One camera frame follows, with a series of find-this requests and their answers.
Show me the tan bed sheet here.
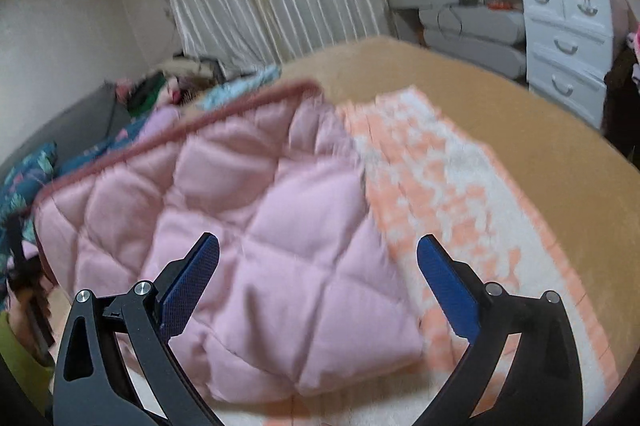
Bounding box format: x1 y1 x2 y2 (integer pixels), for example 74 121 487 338
277 34 640 357

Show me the pink fluffy item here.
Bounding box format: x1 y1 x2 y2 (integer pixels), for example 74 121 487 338
626 23 640 82

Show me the white chest of drawers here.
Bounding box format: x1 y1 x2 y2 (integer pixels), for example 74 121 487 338
517 0 617 129

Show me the light blue fringed cloth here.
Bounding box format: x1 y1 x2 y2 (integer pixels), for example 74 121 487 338
197 64 283 111

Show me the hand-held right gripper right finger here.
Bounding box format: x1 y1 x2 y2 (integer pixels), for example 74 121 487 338
410 233 586 426

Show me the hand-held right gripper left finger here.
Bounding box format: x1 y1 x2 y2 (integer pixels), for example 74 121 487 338
52 232 226 426

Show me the orange white checked blanket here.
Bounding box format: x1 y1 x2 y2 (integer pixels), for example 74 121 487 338
120 86 621 426

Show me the blue floral quilt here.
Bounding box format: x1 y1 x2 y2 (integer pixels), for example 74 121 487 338
0 106 176 311

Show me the grey headboard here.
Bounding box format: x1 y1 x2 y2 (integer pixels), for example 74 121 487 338
0 82 132 179

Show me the person's left forearm green sleeve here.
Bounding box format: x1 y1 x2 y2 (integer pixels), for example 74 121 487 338
0 310 55 401

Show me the pink quilted jacket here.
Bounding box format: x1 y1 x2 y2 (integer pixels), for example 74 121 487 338
31 78 426 403

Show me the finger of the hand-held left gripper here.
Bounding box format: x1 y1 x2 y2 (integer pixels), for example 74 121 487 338
6 211 57 363

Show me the pile of mixed clothes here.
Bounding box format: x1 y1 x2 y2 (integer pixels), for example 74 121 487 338
115 56 227 113

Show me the grey vanity desk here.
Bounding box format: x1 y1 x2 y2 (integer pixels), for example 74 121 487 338
389 0 528 80

